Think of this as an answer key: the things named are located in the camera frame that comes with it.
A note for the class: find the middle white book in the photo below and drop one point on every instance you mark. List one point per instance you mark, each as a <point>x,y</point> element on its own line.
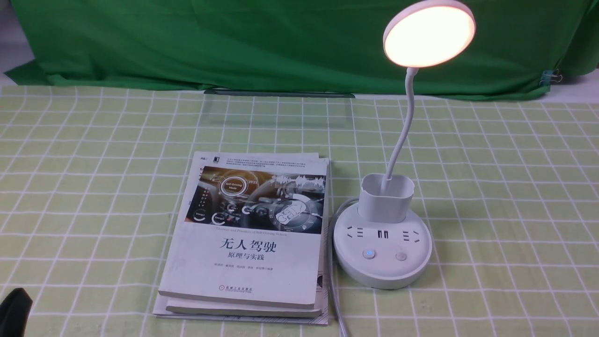
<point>234,309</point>

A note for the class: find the top book self-driving cover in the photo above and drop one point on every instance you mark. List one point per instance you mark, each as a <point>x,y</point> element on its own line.
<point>252,243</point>

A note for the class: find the bottom thin magazine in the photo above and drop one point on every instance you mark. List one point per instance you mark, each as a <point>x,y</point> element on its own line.
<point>323,299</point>

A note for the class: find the green checkered tablecloth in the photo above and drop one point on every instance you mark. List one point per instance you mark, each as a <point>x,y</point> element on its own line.
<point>92,179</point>

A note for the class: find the clear acrylic stand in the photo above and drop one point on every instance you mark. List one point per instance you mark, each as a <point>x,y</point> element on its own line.
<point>284,110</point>

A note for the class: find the white desk lamp with base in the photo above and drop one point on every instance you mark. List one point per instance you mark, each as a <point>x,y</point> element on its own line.
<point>379,242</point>

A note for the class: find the binder clip on backdrop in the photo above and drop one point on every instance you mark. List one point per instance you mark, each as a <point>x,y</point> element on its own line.
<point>550,76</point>

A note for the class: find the black object bottom left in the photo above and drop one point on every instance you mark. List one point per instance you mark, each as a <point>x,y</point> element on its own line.
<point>14,313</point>

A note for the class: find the green backdrop cloth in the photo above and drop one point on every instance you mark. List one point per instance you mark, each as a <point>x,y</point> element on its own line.
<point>297,46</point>

